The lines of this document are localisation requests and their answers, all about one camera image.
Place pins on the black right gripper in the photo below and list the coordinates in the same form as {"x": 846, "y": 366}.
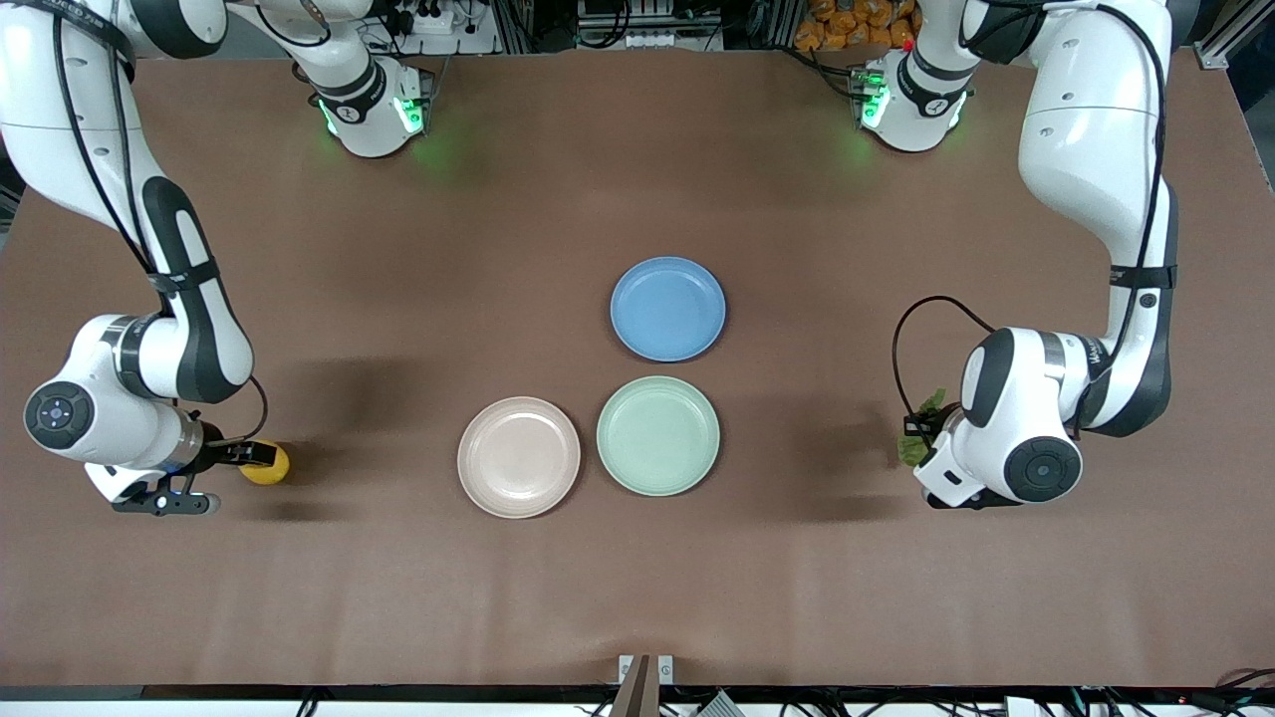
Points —
{"x": 215, "y": 453}

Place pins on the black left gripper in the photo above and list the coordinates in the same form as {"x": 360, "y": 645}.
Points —
{"x": 918, "y": 425}

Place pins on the yellow lemon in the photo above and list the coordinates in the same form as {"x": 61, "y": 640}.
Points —
{"x": 267, "y": 473}

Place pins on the green lettuce leaf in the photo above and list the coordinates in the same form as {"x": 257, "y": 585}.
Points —
{"x": 909, "y": 453}

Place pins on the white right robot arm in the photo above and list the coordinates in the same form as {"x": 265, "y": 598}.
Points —
{"x": 70, "y": 129}

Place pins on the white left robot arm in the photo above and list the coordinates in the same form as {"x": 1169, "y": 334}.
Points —
{"x": 1086, "y": 129}

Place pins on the light green plate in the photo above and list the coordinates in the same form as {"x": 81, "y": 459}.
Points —
{"x": 657, "y": 435}

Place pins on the beige plate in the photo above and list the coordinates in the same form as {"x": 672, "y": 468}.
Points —
{"x": 518, "y": 458}

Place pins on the blue plate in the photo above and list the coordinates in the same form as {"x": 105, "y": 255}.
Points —
{"x": 667, "y": 309}

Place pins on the bag of orange fruit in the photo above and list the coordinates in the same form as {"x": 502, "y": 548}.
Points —
{"x": 857, "y": 25}

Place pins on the white power strip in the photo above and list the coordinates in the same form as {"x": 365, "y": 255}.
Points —
{"x": 433, "y": 22}

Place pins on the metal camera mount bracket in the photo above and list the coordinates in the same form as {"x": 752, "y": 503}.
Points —
{"x": 644, "y": 682}

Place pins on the aluminium frame profile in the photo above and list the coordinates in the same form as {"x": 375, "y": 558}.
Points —
{"x": 1227, "y": 42}

